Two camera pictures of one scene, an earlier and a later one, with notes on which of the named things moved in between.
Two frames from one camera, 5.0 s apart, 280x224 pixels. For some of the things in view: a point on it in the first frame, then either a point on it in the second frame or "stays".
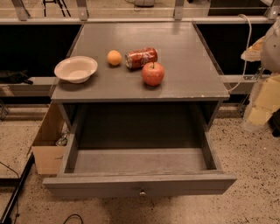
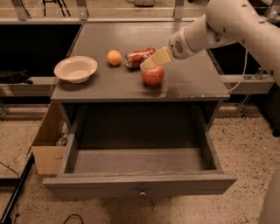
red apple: x=152 y=73 stays
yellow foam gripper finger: x=266 y=102 to x=179 y=47
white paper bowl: x=76 y=69 stays
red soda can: x=136 y=59 stays
